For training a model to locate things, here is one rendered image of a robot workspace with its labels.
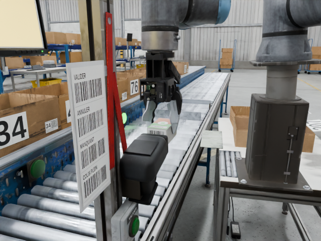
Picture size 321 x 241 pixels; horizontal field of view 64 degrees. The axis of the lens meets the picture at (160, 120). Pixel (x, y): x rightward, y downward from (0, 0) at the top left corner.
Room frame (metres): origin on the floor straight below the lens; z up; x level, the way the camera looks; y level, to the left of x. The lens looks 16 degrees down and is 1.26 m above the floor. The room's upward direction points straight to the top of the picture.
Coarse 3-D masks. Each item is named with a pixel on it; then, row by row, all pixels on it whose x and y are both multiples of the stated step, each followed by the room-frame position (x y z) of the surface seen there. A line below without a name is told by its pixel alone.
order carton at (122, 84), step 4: (120, 80) 1.80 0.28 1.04; (124, 80) 1.86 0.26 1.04; (120, 84) 1.80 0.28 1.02; (124, 84) 1.86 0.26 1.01; (120, 88) 1.79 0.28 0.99; (124, 88) 1.85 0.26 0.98; (120, 92) 1.79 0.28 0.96; (124, 92) 1.85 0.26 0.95; (120, 96) 1.79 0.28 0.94; (120, 100) 1.79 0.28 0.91; (124, 100) 1.85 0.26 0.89
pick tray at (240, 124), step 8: (240, 120) 1.56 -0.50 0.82; (248, 120) 1.55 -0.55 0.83; (240, 128) 1.56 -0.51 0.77; (240, 136) 1.29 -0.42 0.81; (304, 136) 1.22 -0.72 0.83; (312, 136) 1.22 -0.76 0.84; (240, 144) 1.29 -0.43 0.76; (304, 144) 1.22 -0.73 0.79; (312, 144) 1.22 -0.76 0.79; (304, 152) 1.22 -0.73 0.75
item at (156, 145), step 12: (132, 144) 0.45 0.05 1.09; (144, 144) 0.45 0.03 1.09; (156, 144) 0.45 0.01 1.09; (132, 156) 0.42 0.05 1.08; (144, 156) 0.41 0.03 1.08; (156, 156) 0.43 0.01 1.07; (120, 168) 0.42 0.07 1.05; (132, 168) 0.41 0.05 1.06; (144, 168) 0.40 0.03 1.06; (156, 168) 0.42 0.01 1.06; (132, 180) 0.42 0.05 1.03; (144, 180) 0.40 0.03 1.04; (144, 192) 0.43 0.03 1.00; (144, 204) 0.42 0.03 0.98
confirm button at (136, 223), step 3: (135, 219) 0.40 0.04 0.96; (138, 219) 0.40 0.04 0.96; (135, 222) 0.39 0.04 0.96; (138, 222) 0.40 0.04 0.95; (132, 225) 0.39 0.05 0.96; (135, 225) 0.39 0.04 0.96; (138, 225) 0.40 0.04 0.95; (132, 228) 0.39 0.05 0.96; (135, 228) 0.39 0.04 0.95; (138, 228) 0.40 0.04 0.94; (132, 231) 0.38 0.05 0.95; (135, 231) 0.39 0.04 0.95; (132, 234) 0.39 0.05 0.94; (135, 234) 0.39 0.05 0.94
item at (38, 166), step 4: (36, 160) 0.91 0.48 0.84; (40, 160) 0.92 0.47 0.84; (32, 164) 0.89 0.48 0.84; (36, 164) 0.90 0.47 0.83; (40, 164) 0.92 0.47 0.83; (44, 164) 0.94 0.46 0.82; (32, 168) 0.88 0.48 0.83; (36, 168) 0.90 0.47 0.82; (40, 168) 0.91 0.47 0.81; (44, 168) 0.94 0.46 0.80; (32, 172) 0.88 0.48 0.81; (36, 172) 0.89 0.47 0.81; (40, 172) 0.91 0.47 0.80; (32, 176) 0.89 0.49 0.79; (36, 176) 0.89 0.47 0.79; (40, 176) 0.91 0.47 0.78
